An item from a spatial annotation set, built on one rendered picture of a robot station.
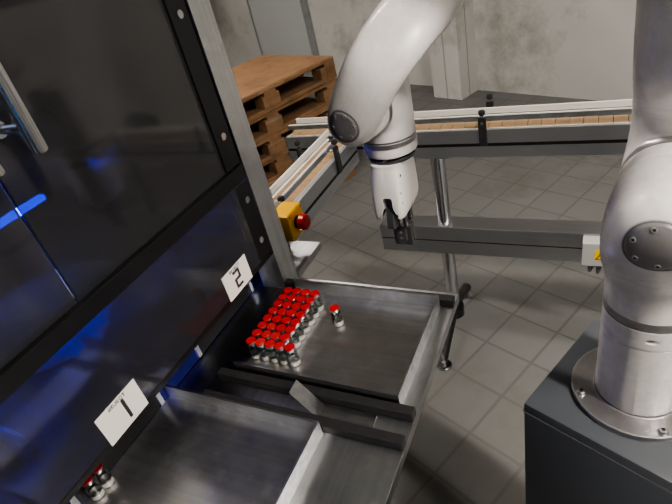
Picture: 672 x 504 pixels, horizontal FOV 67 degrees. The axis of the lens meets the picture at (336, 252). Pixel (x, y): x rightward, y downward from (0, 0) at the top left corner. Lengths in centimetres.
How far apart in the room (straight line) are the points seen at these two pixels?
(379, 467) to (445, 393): 123
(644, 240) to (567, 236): 125
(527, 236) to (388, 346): 99
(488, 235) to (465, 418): 66
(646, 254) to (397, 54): 36
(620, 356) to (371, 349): 43
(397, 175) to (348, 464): 46
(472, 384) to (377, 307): 105
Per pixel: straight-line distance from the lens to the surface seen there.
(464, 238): 193
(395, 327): 104
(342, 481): 85
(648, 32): 64
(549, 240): 189
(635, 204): 64
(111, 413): 89
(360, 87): 67
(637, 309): 78
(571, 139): 168
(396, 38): 67
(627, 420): 92
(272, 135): 321
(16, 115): 69
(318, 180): 157
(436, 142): 174
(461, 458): 190
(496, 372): 212
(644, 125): 74
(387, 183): 80
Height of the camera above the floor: 159
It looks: 33 degrees down
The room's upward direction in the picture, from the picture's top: 15 degrees counter-clockwise
